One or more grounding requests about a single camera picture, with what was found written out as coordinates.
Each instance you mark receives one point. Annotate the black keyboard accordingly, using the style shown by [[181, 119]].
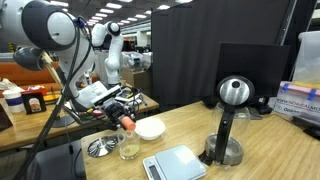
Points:
[[308, 125]]

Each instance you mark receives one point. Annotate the orange sofa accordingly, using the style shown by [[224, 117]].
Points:
[[20, 75]]

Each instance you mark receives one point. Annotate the white digital kitchen scale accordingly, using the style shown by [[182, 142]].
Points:
[[175, 163]]

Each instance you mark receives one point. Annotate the small orange plastic cup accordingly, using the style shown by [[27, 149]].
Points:
[[128, 123]]

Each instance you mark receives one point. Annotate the clear storage box blue tape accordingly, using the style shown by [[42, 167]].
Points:
[[296, 100]]

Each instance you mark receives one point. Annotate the translucent plastic container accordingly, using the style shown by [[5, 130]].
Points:
[[308, 56]]

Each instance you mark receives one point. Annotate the cardboard box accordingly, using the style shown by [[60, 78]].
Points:
[[138, 79]]

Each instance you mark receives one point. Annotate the black curtain partition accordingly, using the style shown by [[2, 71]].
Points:
[[186, 50]]

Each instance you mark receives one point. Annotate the white cup blue band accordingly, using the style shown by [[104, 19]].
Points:
[[14, 101]]

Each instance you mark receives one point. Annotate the clear glass cup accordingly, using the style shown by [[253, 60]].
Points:
[[129, 148]]

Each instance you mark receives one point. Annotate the grey wooden desk lamp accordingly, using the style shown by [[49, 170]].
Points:
[[28, 58]]

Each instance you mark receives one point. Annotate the black photo frame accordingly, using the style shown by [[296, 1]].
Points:
[[34, 104]]

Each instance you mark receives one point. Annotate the white ceramic bowl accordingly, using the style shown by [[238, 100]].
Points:
[[150, 128]]

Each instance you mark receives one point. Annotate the black plastic tray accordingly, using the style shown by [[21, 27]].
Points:
[[81, 117]]

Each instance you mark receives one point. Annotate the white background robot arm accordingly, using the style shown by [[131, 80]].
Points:
[[113, 53]]

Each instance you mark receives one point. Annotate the black computer monitor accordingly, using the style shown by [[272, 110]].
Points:
[[253, 66]]

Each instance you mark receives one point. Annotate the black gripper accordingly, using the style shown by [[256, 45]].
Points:
[[114, 113]]

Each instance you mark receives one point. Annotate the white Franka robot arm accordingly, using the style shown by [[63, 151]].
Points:
[[50, 30]]

